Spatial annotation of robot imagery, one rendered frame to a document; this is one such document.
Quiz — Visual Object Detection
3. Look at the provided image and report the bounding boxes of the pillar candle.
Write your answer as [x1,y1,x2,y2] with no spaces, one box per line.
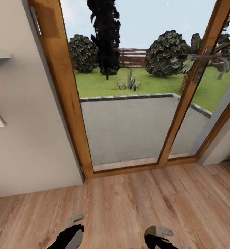
[144,226,156,236]

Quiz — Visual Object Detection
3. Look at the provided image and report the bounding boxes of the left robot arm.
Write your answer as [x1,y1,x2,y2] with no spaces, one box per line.
[47,213,84,249]

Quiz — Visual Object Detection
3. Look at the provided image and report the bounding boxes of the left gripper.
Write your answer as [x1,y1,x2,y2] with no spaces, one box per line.
[59,224,84,237]

